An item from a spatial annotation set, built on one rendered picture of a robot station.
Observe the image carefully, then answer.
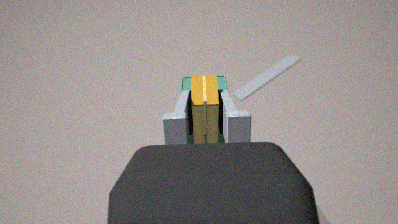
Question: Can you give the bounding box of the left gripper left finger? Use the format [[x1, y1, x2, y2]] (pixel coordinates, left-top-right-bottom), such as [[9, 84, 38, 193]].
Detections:
[[162, 90, 193, 145]]

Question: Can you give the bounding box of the green angled bar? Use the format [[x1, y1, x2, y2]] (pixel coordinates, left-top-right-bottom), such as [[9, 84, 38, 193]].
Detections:
[[180, 75, 228, 144]]

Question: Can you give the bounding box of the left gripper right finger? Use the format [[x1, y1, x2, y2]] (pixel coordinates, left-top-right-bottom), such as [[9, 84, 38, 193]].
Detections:
[[218, 89, 252, 143]]

